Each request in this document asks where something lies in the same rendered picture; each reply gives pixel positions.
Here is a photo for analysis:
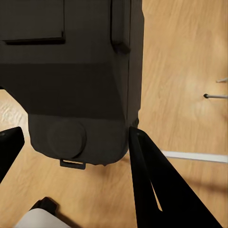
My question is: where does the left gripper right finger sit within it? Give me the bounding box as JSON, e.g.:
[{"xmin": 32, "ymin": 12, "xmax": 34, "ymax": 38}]
[{"xmin": 128, "ymin": 126, "xmax": 223, "ymax": 228}]

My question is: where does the camera tripod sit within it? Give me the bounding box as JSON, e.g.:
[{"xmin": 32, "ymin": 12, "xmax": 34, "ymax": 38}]
[{"xmin": 161, "ymin": 94, "xmax": 228, "ymax": 164}]

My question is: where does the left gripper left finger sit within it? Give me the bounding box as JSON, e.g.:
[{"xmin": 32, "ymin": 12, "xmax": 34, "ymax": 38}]
[{"xmin": 0, "ymin": 126, "xmax": 25, "ymax": 183}]

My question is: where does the digital camera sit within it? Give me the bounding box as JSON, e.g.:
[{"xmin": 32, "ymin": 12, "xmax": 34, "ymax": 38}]
[{"xmin": 0, "ymin": 0, "xmax": 144, "ymax": 170}]

